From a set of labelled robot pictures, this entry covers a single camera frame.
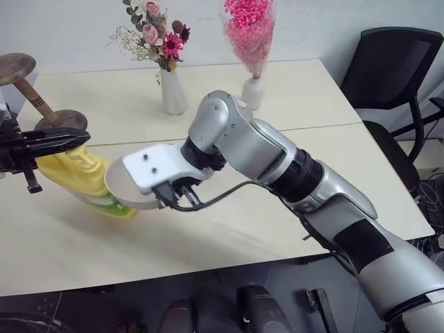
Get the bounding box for yellow pump bottle green label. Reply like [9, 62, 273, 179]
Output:
[35, 143, 139, 220]

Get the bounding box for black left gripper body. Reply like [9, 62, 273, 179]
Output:
[0, 117, 44, 194]

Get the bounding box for small white vase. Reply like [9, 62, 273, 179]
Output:
[241, 76, 266, 112]

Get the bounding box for black mesh office chair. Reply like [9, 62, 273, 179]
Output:
[339, 26, 444, 200]

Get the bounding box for beige round bowl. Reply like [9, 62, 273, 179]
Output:
[103, 152, 164, 212]

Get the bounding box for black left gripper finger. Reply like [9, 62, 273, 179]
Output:
[22, 127, 92, 144]
[33, 136, 91, 158]

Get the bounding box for pink dried flower bundle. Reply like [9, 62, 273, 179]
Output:
[217, 0, 278, 81]

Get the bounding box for brown wooden spool stand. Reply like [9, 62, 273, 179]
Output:
[0, 52, 89, 132]

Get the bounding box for tangled floor cables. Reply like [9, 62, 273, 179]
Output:
[414, 165, 444, 246]

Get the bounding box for dried mixed flower bouquet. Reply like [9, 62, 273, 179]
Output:
[105, 0, 192, 73]

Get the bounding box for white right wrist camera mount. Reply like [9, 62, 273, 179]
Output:
[123, 144, 210, 197]

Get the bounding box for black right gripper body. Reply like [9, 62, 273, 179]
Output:
[151, 173, 209, 211]

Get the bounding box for dark rounded shape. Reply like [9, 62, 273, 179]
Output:
[237, 283, 289, 333]
[164, 297, 196, 333]

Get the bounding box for dark narrow bar shape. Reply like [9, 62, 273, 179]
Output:
[306, 288, 336, 333]

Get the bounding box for tall white ribbed vase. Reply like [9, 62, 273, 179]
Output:
[160, 67, 189, 116]

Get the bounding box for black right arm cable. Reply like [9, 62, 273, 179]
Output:
[170, 180, 272, 212]

